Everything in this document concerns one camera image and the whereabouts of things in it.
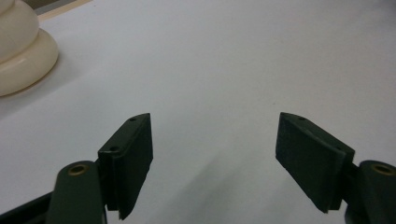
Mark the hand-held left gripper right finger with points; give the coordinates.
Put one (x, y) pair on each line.
(311, 158)

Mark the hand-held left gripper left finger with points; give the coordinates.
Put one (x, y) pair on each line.
(127, 161)

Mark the white table board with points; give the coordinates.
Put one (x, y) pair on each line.
(218, 62)

